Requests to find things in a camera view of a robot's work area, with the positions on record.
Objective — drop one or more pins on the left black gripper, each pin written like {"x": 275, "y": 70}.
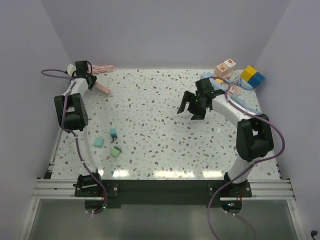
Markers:
{"x": 93, "y": 78}

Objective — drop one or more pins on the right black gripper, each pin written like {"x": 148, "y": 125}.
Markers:
{"x": 198, "y": 115}

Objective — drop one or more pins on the pink power strip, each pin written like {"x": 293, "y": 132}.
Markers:
{"x": 102, "y": 88}

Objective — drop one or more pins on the blue power strip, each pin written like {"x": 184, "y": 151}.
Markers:
{"x": 215, "y": 84}

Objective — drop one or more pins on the teal plug adapter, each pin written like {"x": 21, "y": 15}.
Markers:
{"x": 113, "y": 133}

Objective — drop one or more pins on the light blue plug adapter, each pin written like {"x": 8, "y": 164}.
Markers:
{"x": 99, "y": 142}

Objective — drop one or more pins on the green plug adapter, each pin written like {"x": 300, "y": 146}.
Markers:
{"x": 116, "y": 151}

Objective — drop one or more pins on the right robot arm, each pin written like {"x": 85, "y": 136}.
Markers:
{"x": 254, "y": 138}

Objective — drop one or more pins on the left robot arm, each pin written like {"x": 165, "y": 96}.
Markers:
{"x": 73, "y": 118}

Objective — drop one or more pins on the peach cube socket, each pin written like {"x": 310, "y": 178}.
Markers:
{"x": 224, "y": 70}

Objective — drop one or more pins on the yellow and blue cube socket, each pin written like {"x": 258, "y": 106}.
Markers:
{"x": 252, "y": 77}

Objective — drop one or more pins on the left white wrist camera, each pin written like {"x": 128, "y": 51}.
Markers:
{"x": 70, "y": 69}

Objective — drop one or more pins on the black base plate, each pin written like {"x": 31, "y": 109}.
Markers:
{"x": 113, "y": 194}

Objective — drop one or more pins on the aluminium frame rail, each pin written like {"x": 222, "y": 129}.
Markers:
{"x": 260, "y": 189}

